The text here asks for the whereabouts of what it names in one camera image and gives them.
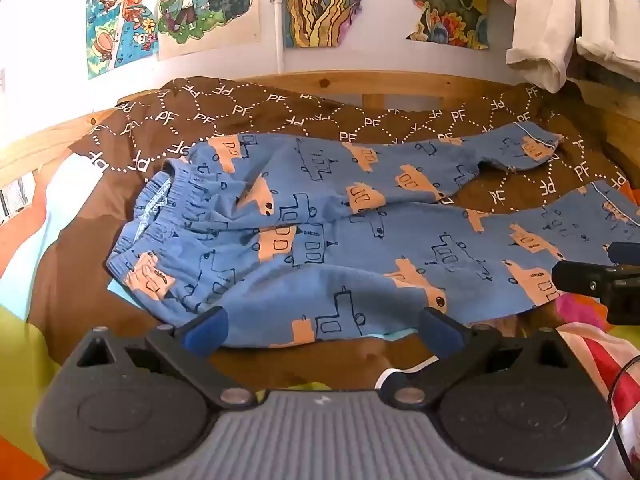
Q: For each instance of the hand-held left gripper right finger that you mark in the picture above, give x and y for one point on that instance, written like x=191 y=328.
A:
x=440 y=332

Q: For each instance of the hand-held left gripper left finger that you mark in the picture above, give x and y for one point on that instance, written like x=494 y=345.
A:
x=207 y=334

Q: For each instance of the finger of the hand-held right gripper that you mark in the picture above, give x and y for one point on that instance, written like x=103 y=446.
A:
x=580 y=276
x=625 y=254

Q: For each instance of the blue printed pants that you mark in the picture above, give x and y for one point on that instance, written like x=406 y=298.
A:
x=300 y=280

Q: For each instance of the dark cloth with white trim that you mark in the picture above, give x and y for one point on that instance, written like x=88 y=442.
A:
x=395 y=377

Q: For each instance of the white hanging cloth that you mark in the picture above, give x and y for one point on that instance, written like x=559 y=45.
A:
x=542 y=25
x=612 y=20

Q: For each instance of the brown patterned blanket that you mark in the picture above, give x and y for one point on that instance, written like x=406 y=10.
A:
x=310 y=110

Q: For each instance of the wooden bed frame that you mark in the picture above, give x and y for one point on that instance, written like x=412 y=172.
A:
x=40 y=140

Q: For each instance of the white wall pipe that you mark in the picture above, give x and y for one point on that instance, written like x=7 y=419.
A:
x=278 y=35

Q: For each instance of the blond figure wall poster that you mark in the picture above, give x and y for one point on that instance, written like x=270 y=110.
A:
x=205 y=5

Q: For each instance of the orange-haired figure wall poster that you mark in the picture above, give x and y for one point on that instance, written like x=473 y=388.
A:
x=120 y=15

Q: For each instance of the colourful torn wall poster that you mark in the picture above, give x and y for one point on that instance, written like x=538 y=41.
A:
x=325 y=5

